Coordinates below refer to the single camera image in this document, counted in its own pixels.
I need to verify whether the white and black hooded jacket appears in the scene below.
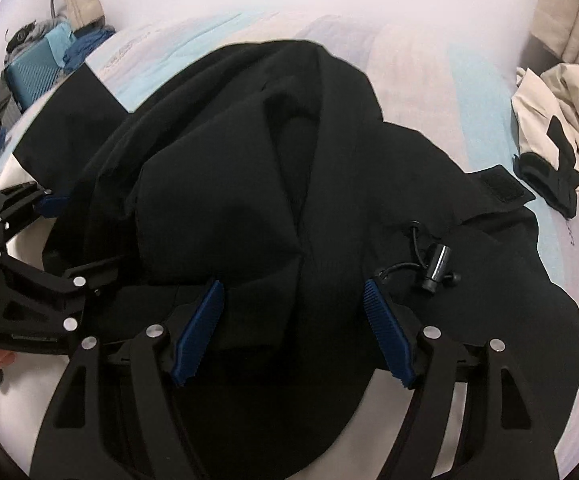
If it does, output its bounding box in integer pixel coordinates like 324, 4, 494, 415
0, 41, 579, 479

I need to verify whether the teal suitcase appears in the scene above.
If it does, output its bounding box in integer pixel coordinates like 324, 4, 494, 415
3, 37, 62, 112

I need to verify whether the light blue garment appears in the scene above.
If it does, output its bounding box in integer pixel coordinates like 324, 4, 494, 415
44, 22, 76, 68

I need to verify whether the dark blue garment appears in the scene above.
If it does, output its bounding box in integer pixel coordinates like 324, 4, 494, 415
62, 27, 116, 74

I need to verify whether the beige and black jacket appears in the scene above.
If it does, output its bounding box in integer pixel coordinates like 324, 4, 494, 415
512, 63, 579, 219

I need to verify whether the striped bed duvet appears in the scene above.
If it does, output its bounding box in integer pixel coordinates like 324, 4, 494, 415
0, 13, 579, 479

